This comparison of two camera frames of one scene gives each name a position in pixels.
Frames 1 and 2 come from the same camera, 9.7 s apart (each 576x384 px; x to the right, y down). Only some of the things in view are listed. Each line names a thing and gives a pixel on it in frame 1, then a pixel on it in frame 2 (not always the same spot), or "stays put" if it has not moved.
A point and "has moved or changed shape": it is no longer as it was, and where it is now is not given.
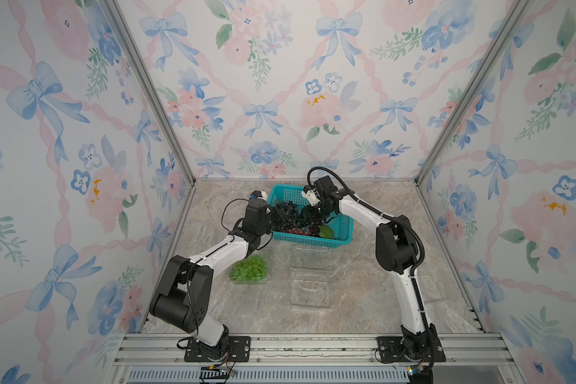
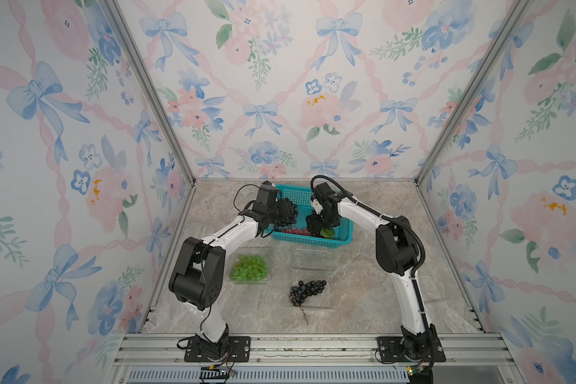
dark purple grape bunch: x=292 y=212 has moved or changed shape
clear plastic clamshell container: x=253 y=270 stays put
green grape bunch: x=253 y=268 stays put
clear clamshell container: x=311 y=278 stays put
